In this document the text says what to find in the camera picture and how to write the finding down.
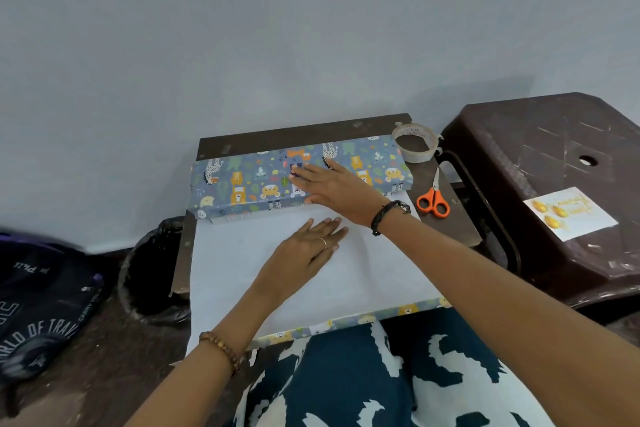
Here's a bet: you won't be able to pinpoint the person's right hand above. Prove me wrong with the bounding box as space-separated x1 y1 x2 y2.
289 157 396 228

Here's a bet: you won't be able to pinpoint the person's left hand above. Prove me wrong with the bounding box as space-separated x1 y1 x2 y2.
249 216 349 300

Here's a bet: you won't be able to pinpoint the blue animal-print wrapping paper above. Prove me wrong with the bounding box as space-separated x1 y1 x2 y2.
185 133 453 358

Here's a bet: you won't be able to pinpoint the clear tape roll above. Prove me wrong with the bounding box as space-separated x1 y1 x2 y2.
391 122 445 164

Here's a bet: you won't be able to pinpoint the orange handled scissors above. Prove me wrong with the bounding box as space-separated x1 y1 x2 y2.
415 166 451 220

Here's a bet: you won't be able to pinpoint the white card with gold stickers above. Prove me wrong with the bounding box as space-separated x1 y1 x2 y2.
522 186 620 243

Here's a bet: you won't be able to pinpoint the person's left forearm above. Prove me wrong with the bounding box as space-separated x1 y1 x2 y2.
125 284 283 427

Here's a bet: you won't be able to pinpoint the person's right forearm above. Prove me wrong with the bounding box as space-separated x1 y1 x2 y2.
372 203 640 427

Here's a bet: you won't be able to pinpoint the small brown wooden table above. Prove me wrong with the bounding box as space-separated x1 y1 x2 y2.
171 113 483 298

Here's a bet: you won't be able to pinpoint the teal white patterned trousers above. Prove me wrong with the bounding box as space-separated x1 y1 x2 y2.
232 309 556 427

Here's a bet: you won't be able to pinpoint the black trash bin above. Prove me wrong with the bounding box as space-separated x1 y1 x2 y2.
117 216 193 328

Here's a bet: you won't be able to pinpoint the brown plastic stool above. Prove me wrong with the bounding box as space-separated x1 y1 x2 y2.
439 92 640 312

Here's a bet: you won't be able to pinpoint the black purple backpack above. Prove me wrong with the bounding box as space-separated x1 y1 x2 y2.
0 231 106 418

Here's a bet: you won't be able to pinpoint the black cord bracelet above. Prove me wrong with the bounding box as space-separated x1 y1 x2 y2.
369 199 412 238

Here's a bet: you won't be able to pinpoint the brown beaded bracelet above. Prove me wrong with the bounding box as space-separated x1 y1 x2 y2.
198 331 242 375

